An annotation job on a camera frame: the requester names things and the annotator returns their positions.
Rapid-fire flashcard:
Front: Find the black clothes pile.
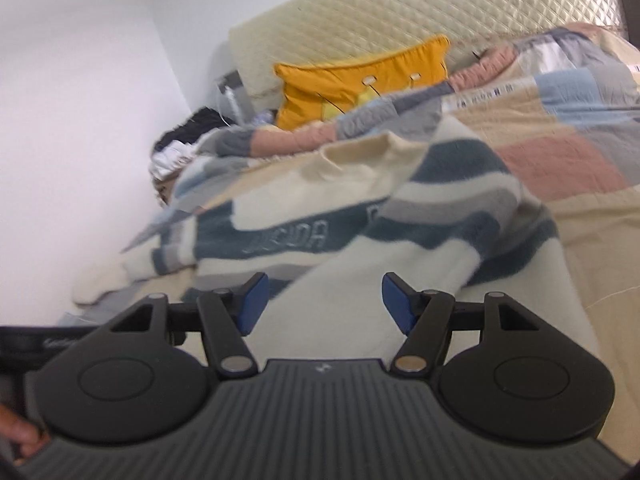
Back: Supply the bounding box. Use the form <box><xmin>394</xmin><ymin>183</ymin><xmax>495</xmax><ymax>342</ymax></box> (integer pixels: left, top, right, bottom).
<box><xmin>152</xmin><ymin>106</ymin><xmax>236</xmax><ymax>156</ymax></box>

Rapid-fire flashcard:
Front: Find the cream quilted headboard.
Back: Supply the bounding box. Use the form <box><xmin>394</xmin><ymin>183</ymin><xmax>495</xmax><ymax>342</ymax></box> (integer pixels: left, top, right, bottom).
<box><xmin>228</xmin><ymin>0</ymin><xmax>631</xmax><ymax>101</ymax></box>

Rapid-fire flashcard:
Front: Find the person's left hand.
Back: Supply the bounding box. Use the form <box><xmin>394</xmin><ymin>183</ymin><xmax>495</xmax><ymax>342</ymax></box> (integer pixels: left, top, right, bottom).
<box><xmin>0</xmin><ymin>404</ymin><xmax>51</xmax><ymax>461</ymax></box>

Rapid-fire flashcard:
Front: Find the grey bedside shelf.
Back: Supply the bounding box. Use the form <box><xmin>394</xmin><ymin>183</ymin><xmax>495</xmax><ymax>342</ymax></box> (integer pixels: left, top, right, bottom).
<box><xmin>217</xmin><ymin>72</ymin><xmax>253</xmax><ymax>121</ymax></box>

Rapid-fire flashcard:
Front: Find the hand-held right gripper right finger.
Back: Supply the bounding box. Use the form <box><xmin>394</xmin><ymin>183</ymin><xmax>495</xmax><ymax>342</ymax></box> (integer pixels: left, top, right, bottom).
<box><xmin>381</xmin><ymin>272</ymin><xmax>543</xmax><ymax>376</ymax></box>

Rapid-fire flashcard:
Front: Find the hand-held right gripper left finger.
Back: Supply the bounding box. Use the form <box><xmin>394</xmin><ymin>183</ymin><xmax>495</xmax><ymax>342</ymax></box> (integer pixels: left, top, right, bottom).
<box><xmin>110</xmin><ymin>272</ymin><xmax>271</xmax><ymax>378</ymax></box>

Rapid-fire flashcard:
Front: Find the white crumpled cloth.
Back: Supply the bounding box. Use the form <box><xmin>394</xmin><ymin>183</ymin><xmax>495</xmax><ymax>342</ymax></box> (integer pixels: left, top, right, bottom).
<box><xmin>150</xmin><ymin>142</ymin><xmax>201</xmax><ymax>178</ymax></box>

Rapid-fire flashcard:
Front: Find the yellow pillow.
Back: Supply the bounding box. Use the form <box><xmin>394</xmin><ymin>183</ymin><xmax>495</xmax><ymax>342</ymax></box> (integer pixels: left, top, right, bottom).
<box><xmin>273</xmin><ymin>35</ymin><xmax>451</xmax><ymax>131</ymax></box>

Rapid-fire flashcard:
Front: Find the patchwork quilt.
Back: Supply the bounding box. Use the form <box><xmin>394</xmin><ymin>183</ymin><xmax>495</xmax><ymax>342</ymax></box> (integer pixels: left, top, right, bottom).
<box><xmin>120</xmin><ymin>22</ymin><xmax>640</xmax><ymax>466</ymax></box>

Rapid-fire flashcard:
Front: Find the white charging cable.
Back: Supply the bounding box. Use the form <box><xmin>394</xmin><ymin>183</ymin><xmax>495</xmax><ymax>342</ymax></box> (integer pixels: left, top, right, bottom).
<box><xmin>220</xmin><ymin>85</ymin><xmax>238</xmax><ymax>123</ymax></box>

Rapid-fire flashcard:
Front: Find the brown patterned cloth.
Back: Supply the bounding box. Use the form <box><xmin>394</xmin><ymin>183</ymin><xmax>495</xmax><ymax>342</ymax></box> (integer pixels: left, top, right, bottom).
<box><xmin>154</xmin><ymin>177</ymin><xmax>176</xmax><ymax>206</ymax></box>

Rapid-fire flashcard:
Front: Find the fluffy striped cream sweater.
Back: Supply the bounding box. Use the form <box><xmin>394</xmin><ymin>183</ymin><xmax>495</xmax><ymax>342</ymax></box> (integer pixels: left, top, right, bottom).
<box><xmin>72</xmin><ymin>127</ymin><xmax>568</xmax><ymax>361</ymax></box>

